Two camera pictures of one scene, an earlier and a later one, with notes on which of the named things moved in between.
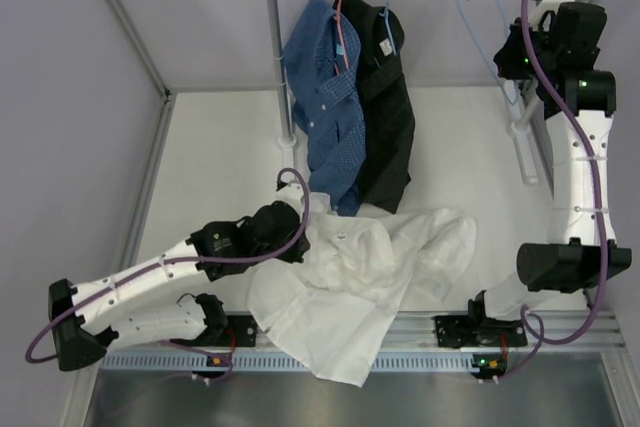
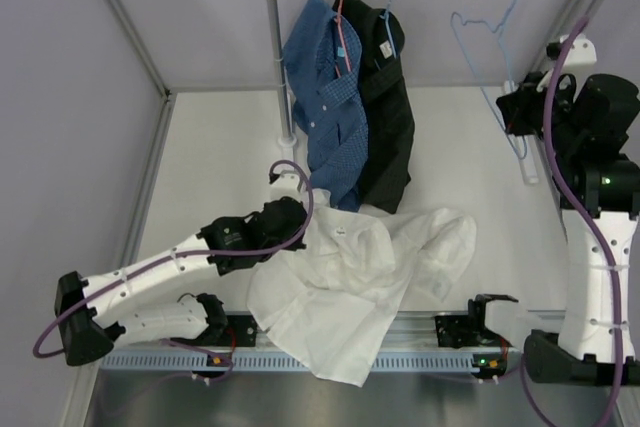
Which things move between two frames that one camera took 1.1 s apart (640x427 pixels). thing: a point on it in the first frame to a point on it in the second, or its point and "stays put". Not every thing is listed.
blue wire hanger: x=467 y=26 to x=486 y=48
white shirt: x=334 y=313 stays put
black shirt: x=389 y=149 stays put
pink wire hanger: x=341 y=15 stays put
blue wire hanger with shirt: x=385 y=13 stays put
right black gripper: x=504 y=57 to x=515 y=106
